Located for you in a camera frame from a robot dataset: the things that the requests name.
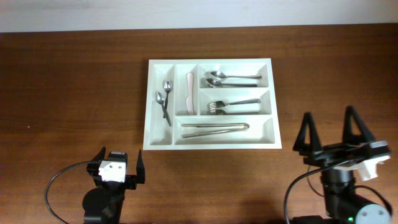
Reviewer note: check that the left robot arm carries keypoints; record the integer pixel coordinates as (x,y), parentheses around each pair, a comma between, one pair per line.
(103,204)

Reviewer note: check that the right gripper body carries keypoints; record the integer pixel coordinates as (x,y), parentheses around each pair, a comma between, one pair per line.
(334,153)

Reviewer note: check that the steel fork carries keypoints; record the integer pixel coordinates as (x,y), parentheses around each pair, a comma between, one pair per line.
(221,104)
(223,112)

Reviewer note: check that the steel kitchen tongs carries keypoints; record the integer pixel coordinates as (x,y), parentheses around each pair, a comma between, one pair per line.
(225,128)

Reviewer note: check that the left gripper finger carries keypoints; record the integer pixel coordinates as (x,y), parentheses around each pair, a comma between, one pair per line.
(140,169)
(100,156)

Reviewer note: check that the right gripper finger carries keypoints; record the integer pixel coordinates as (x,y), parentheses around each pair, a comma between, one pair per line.
(355,131)
(308,142)

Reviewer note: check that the white plastic cutlery tray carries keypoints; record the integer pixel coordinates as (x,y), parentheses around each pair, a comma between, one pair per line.
(264,131)

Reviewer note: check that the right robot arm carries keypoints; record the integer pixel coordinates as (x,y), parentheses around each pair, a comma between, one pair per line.
(342,203)

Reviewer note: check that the steel tablespoon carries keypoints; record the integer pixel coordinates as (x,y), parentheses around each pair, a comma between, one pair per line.
(217,84)
(221,76)

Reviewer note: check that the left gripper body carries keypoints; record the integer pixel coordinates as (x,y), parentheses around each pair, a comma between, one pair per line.
(130,180)

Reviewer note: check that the small steel spoon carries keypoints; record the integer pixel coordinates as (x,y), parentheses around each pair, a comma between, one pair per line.
(168,88)
(160,99)

